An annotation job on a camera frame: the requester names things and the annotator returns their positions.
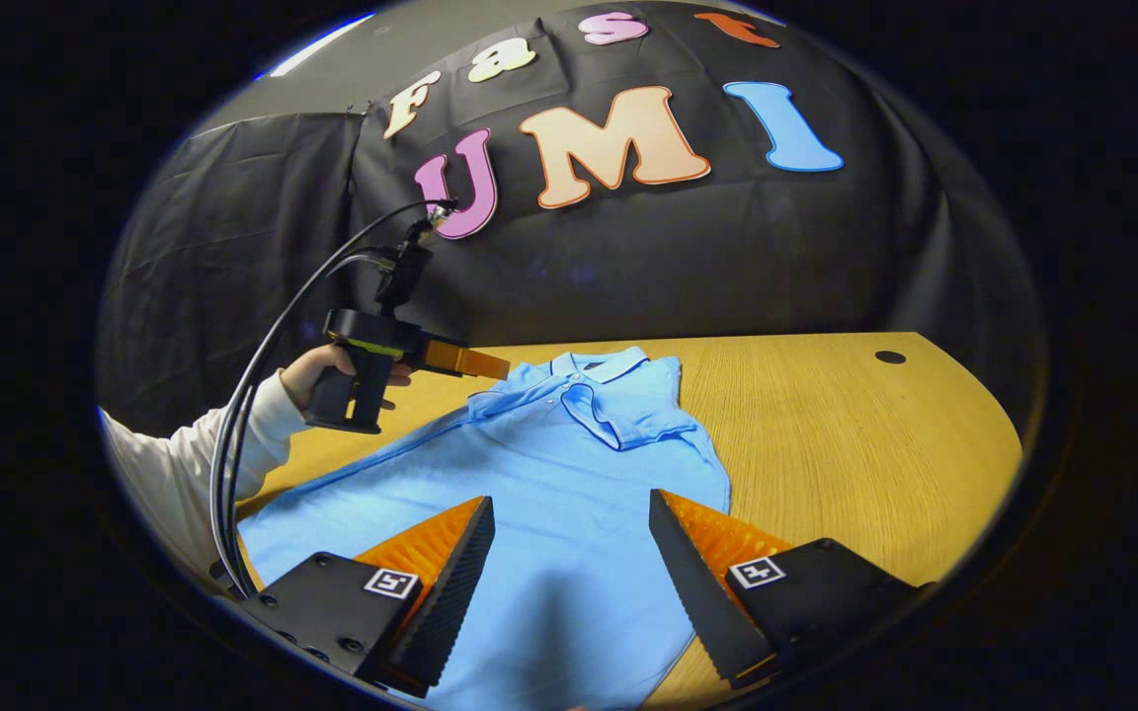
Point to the black backdrop cloth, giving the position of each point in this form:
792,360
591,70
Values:
678,257

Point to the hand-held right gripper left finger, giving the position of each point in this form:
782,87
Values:
455,583

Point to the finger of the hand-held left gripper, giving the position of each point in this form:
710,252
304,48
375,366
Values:
465,360

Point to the light blue polo T-shirt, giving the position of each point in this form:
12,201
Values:
549,464

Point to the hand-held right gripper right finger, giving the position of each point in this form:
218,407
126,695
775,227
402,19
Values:
692,583

